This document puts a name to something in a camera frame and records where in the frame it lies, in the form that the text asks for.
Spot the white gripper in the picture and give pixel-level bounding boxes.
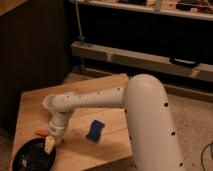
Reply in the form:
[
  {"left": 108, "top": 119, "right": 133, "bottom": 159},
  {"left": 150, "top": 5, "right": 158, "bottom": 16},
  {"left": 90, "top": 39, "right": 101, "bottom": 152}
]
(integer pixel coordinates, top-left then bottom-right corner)
[{"left": 44, "top": 122, "right": 67, "bottom": 154}]

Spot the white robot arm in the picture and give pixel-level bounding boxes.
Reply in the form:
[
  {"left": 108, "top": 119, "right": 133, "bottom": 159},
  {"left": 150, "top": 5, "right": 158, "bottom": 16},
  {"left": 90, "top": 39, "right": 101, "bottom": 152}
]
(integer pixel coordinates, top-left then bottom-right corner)
[{"left": 43, "top": 74, "right": 186, "bottom": 171}]

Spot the black ceramic bowl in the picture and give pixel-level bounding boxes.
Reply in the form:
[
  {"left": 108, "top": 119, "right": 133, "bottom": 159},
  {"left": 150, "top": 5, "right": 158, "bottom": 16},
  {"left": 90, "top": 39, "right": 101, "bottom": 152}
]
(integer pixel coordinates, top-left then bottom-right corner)
[{"left": 12, "top": 138, "right": 56, "bottom": 171}]

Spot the orange carrot toy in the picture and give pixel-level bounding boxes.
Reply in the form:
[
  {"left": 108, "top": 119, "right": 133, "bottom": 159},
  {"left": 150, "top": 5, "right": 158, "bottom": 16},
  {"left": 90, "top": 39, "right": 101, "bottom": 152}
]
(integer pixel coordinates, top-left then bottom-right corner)
[{"left": 35, "top": 130, "right": 49, "bottom": 137}]

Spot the clear plastic cup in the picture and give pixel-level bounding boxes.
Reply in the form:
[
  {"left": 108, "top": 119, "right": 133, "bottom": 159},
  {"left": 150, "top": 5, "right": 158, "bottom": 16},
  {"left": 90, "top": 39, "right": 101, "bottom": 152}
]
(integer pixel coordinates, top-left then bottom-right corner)
[{"left": 42, "top": 94, "right": 55, "bottom": 112}]

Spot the blue sponge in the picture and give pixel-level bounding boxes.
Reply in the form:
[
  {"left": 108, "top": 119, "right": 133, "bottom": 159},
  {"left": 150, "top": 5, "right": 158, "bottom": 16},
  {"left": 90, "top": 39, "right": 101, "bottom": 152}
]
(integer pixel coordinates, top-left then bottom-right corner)
[{"left": 86, "top": 120, "right": 105, "bottom": 142}]

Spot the metal rod stand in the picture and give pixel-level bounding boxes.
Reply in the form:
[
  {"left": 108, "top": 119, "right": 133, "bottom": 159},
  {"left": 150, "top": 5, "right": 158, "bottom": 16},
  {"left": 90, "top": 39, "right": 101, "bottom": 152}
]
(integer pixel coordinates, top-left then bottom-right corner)
[{"left": 74, "top": 0, "right": 85, "bottom": 46}]

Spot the wooden lower shelf beam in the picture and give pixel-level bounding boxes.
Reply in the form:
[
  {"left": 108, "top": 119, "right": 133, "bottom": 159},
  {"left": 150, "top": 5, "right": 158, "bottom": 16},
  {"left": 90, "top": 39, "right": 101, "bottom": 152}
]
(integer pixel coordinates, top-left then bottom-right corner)
[{"left": 71, "top": 41, "right": 213, "bottom": 82}]

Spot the cluttered upper shelf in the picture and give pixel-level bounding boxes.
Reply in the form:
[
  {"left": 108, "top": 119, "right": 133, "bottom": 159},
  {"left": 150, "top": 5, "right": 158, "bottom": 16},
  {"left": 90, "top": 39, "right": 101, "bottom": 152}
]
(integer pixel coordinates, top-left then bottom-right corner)
[{"left": 69, "top": 0, "right": 213, "bottom": 21}]

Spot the black handle on shelf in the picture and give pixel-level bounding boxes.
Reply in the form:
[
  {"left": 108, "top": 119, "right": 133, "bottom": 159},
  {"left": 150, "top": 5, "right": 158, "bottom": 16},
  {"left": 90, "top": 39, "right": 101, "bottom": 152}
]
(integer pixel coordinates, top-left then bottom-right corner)
[{"left": 169, "top": 58, "right": 201, "bottom": 68}]

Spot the black cable on floor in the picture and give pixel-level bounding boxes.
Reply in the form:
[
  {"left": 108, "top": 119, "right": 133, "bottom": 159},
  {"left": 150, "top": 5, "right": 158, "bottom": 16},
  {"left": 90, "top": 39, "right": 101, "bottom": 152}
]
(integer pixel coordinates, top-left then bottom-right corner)
[{"left": 200, "top": 140, "right": 213, "bottom": 171}]

